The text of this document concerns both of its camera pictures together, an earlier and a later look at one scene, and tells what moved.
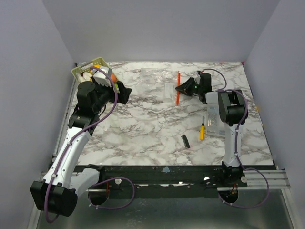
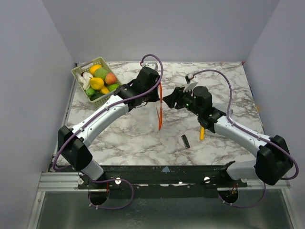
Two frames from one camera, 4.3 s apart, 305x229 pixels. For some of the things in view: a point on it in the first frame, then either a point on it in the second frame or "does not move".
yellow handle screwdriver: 202,130 does not move
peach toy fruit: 113,78 does not move
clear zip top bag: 159,84 -> 156,116
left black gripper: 124,92 -> 155,98
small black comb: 186,141 does not move
